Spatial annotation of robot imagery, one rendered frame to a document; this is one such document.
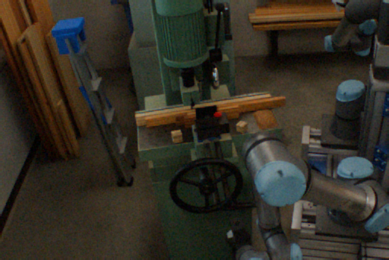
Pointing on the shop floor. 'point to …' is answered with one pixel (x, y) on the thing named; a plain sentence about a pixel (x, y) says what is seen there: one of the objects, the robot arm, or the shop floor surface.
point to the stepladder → (71, 42)
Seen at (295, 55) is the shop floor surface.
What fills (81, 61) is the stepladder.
